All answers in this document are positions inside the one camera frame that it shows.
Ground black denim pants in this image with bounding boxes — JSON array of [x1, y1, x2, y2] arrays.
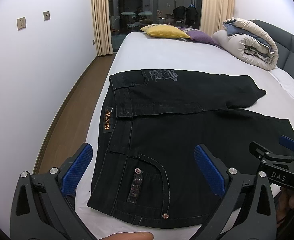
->
[[87, 69, 294, 229]]

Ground dark grey headboard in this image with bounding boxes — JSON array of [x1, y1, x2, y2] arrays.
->
[[252, 20, 294, 79]]

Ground rolled beige duvet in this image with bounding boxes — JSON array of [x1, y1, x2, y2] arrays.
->
[[212, 17, 279, 71]]

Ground yellow cushion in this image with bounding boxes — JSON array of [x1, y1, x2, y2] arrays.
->
[[140, 24, 190, 39]]

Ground beige left curtain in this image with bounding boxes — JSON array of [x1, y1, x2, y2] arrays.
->
[[91, 0, 113, 56]]

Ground beige right curtain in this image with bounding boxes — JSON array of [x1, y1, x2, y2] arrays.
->
[[200, 0, 235, 36]]

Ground purple cushion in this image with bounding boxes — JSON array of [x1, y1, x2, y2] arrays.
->
[[178, 27, 218, 46]]

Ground white mattress bed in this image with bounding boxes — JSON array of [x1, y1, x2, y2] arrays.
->
[[75, 33, 294, 239]]

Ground operator left hand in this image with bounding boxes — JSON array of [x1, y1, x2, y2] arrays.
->
[[101, 232, 154, 240]]

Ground dark glass window door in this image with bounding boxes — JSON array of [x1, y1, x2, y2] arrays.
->
[[108, 0, 202, 51]]

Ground beige curtain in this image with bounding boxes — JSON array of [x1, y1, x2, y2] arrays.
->
[[91, 0, 113, 56], [200, 0, 235, 36]]

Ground white pillow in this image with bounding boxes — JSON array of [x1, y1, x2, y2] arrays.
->
[[270, 67, 294, 100]]

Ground operator right hand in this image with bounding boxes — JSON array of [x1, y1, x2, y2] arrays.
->
[[276, 187, 294, 231]]

